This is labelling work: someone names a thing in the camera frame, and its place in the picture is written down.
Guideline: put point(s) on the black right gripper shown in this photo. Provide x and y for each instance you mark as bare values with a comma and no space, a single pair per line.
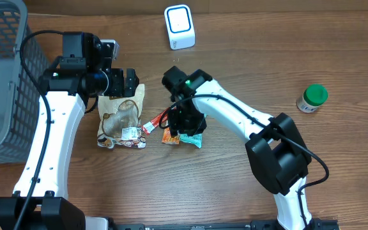
186,124

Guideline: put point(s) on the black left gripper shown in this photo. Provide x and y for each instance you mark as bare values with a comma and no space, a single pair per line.
124,83

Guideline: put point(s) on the teal tissue packet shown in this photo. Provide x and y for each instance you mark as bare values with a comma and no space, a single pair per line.
195,139

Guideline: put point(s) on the red white snack packet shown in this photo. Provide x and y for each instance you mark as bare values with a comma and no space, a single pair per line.
148,127

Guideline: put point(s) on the white brown snack bag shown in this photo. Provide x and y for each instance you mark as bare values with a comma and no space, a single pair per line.
120,121

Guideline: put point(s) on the green lid jar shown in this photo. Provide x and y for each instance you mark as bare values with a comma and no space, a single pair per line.
312,98

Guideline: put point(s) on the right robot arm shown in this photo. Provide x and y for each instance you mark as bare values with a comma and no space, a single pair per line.
277,154

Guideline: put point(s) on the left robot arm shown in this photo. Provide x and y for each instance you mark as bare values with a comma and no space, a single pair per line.
40,197

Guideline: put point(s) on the white barcode scanner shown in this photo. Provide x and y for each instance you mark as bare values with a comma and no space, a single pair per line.
180,27

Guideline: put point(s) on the grey plastic mesh basket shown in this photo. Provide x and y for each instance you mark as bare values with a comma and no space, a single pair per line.
19,103

